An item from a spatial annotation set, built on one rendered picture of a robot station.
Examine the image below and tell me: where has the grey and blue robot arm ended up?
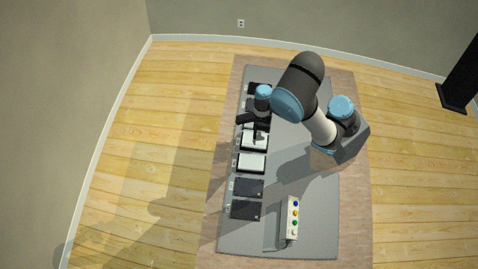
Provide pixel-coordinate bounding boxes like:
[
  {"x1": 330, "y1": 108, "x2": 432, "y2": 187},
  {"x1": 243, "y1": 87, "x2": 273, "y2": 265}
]
[{"x1": 235, "y1": 51, "x2": 361, "y2": 155}]

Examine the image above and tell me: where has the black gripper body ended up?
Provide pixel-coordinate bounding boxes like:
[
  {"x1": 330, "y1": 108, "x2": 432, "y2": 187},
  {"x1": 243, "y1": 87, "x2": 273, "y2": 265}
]
[{"x1": 253, "y1": 111, "x2": 272, "y2": 133}]

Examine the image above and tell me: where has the white control panel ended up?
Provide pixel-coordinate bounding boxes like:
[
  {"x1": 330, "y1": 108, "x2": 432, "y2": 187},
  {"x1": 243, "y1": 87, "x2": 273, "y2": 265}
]
[{"x1": 278, "y1": 195, "x2": 299, "y2": 250}]

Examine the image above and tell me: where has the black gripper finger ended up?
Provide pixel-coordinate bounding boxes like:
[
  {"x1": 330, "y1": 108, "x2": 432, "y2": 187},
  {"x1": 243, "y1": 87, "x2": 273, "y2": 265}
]
[{"x1": 252, "y1": 127, "x2": 265, "y2": 145}]

